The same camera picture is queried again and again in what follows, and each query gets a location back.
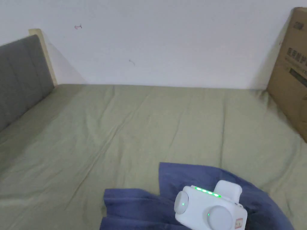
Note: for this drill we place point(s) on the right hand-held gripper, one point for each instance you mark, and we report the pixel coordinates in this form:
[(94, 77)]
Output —
[(203, 208)]

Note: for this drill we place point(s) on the dark blue shirt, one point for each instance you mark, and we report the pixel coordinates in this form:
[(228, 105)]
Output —
[(148, 210)]

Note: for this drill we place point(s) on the bed with pale green sheet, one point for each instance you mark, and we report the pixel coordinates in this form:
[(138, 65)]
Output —
[(120, 124)]

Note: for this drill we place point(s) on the brown cardboard carton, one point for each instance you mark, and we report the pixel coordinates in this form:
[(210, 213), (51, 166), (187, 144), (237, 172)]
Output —
[(291, 71)]

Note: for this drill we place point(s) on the grey padded headboard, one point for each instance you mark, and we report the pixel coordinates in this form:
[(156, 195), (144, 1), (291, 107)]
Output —
[(19, 76)]

